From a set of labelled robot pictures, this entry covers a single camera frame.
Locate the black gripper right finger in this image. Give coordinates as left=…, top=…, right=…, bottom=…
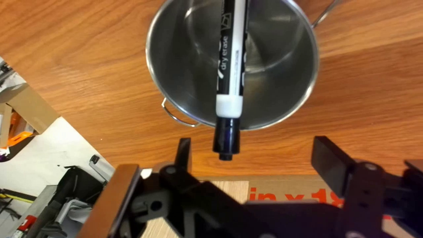
left=309, top=135, right=423, bottom=238

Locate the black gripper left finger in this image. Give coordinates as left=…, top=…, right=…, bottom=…
left=76, top=137, right=195, bottom=238

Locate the black white dry erase marker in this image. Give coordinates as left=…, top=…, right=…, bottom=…
left=211, top=0, right=251, bottom=163

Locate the grey office chair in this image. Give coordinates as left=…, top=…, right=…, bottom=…
left=23, top=154, right=116, bottom=238

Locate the large brown cardboard panel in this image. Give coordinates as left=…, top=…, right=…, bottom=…
left=144, top=175, right=415, bottom=238

